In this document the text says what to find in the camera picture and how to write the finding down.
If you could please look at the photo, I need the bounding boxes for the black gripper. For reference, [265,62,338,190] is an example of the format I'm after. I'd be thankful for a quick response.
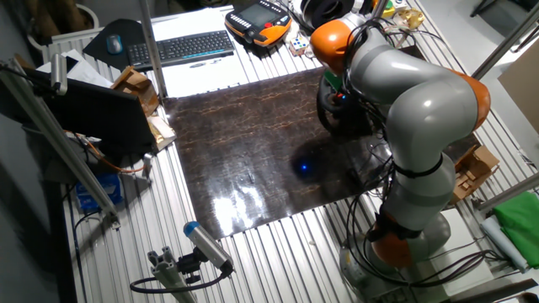
[330,88,360,111]

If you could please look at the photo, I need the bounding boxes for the black gaming steering wheel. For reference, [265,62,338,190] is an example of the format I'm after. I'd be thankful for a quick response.
[315,73,376,138]

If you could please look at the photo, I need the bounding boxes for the rubiks cube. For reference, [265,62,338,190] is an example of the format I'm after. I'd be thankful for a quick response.
[288,35,311,57]

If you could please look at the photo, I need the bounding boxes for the golden shiny object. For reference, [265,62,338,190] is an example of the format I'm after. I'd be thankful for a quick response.
[392,8,425,31]

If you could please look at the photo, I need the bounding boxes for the orange and black teach pendant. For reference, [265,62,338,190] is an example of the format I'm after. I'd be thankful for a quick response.
[224,0,293,48]

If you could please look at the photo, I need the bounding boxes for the large white sheet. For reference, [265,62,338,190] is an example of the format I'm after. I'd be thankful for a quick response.
[150,6,253,98]

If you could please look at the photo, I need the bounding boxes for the tan cardboard box with flaps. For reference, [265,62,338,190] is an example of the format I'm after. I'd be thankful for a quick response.
[448,144,501,206]

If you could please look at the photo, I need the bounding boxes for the black computer keyboard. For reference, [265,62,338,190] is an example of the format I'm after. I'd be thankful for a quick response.
[126,29,236,71]

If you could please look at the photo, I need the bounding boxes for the brown cardboard sheet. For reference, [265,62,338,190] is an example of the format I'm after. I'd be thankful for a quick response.
[498,40,539,136]

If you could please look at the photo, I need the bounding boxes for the brown cardboard box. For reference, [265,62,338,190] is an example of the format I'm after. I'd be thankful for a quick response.
[110,66,160,117]

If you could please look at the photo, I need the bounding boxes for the white paper roll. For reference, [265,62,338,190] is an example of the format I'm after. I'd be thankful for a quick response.
[479,215,530,274]

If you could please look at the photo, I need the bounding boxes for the green cloth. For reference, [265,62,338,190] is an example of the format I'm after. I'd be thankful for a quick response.
[492,191,539,269]

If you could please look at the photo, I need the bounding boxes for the black mouse pad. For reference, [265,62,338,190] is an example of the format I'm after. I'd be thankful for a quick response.
[83,19,147,71]

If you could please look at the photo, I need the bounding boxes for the grey computer mouse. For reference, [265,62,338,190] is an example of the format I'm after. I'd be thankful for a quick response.
[105,34,124,56]

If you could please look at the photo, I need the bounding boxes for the short aluminium profile stub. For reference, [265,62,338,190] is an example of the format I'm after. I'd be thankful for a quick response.
[147,246,197,303]

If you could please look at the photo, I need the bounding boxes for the black laptop screen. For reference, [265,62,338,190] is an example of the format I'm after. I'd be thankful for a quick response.
[24,69,157,157]

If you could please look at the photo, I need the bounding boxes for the white paper stack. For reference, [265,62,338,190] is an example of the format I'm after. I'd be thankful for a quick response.
[36,49,114,88]

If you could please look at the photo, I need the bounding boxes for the blue carton box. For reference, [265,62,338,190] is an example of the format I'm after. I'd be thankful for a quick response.
[75,173,125,211]

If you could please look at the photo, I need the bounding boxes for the white round bucket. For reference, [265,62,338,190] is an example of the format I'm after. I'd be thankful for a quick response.
[27,3,101,51]

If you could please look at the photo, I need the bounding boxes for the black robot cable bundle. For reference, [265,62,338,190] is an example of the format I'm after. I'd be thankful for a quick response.
[340,19,506,291]

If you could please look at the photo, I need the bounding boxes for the silver camera with blue cap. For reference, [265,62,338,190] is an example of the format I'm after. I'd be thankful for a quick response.
[183,221,235,273]

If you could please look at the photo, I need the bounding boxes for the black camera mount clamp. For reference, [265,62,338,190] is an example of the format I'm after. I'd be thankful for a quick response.
[176,247,207,285]

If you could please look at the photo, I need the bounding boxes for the orange cable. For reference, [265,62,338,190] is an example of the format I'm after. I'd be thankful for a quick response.
[86,141,147,174]

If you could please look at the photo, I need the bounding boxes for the black camera cable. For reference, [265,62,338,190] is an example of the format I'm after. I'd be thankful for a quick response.
[129,268,232,295]

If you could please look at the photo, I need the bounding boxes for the plain silver camera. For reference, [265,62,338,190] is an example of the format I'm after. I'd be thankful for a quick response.
[50,53,68,96]

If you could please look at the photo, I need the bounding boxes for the slanted aluminium frame bar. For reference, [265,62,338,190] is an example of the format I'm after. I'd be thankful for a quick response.
[0,58,121,228]

